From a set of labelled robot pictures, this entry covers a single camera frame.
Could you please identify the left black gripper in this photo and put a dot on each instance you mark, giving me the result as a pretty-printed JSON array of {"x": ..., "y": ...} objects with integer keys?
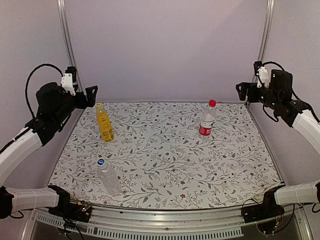
[{"x": 90, "y": 98}]

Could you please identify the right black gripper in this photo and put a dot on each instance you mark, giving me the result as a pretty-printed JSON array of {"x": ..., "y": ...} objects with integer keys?
[{"x": 252, "y": 98}]

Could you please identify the yellow juice bottle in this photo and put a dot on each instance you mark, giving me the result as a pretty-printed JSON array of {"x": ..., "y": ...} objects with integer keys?
[{"x": 104, "y": 123}]

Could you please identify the clear bottle red label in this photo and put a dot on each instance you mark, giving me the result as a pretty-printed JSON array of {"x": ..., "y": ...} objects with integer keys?
[{"x": 207, "y": 120}]

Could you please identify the red bottle cap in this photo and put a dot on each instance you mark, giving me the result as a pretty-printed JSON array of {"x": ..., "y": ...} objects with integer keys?
[{"x": 212, "y": 103}]

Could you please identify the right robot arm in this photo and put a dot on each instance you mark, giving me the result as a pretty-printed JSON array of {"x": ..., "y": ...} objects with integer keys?
[{"x": 297, "y": 114}]

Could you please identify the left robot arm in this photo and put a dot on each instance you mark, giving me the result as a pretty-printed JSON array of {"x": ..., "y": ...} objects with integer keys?
[{"x": 55, "y": 107}]

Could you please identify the clear bottle blue cap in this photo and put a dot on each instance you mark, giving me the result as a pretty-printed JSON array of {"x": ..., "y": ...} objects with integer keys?
[{"x": 108, "y": 177}]

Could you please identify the floral table mat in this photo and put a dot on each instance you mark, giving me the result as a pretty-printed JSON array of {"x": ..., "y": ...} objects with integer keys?
[{"x": 163, "y": 162}]

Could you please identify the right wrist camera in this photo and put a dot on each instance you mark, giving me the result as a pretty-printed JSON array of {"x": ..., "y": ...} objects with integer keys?
[{"x": 261, "y": 73}]

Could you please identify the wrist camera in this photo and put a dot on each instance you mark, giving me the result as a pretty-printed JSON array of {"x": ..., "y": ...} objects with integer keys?
[
  {"x": 68, "y": 79},
  {"x": 261, "y": 73}
]

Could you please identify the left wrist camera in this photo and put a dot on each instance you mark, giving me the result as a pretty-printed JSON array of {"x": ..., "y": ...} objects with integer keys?
[{"x": 68, "y": 79}]

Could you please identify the right aluminium frame post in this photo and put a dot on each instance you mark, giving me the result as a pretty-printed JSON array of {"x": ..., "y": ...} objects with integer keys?
[{"x": 270, "y": 4}]

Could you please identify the aluminium frame post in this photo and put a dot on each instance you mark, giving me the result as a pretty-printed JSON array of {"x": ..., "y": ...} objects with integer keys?
[
  {"x": 270, "y": 4},
  {"x": 61, "y": 6}
]

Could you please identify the left aluminium frame post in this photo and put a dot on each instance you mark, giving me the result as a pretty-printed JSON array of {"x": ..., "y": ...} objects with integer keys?
[{"x": 61, "y": 6}]

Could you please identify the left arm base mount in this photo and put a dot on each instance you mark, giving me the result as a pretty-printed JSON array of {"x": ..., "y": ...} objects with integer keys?
[{"x": 66, "y": 209}]

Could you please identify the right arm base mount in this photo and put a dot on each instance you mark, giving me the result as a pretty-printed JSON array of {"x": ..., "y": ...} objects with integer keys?
[{"x": 262, "y": 211}]

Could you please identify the front aluminium rail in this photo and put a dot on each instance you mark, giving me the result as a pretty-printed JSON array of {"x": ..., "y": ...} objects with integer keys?
[{"x": 118, "y": 223}]

